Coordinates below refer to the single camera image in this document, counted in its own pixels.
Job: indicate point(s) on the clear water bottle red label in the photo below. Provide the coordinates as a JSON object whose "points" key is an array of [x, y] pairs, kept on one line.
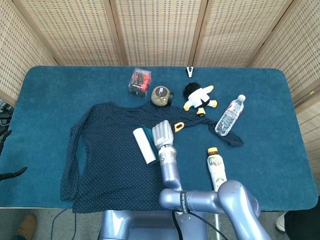
{"points": [[228, 117]]}

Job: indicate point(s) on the woven bamboo folding screen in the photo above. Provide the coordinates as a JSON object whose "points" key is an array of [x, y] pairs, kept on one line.
{"points": [[160, 30]]}

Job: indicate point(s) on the dark blue dotted shirt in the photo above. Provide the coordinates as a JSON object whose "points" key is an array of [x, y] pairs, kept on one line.
{"points": [[107, 155]]}

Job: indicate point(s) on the white clothes clip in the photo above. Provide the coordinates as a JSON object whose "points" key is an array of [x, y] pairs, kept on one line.
{"points": [[190, 72]]}

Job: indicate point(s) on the right lavender robot arm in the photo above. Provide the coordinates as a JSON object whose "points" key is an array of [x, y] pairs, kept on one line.
{"points": [[170, 172]]}

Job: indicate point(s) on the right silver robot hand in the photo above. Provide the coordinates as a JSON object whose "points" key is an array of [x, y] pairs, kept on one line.
{"points": [[163, 133]]}

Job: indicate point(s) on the dark trouser leg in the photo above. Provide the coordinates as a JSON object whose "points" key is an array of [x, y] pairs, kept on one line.
{"points": [[302, 225]]}

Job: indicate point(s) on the glass jar with seeds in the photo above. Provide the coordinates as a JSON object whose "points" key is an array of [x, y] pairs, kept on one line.
{"points": [[161, 97]]}

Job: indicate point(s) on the blue plush table cloth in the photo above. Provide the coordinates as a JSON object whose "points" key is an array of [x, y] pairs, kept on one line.
{"points": [[262, 162]]}

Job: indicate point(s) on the clear box red black items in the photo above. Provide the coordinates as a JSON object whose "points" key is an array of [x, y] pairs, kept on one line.
{"points": [[139, 82]]}

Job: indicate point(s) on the black white penguin plush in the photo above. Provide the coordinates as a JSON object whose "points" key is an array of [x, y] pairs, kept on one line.
{"points": [[197, 98]]}

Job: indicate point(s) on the white drink bottle yellow cap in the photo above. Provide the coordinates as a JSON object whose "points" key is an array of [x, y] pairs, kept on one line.
{"points": [[216, 167]]}

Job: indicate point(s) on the brown shoe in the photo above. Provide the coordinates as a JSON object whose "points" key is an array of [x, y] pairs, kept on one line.
{"points": [[26, 226]]}

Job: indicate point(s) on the white shoe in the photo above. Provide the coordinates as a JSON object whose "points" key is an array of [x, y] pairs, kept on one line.
{"points": [[280, 222]]}

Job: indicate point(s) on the teal lint roller yellow tip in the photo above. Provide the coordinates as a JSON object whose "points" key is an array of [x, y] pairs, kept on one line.
{"points": [[143, 145]]}

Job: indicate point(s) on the lavender robot torso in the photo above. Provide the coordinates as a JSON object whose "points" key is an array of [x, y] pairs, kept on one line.
{"points": [[140, 225]]}

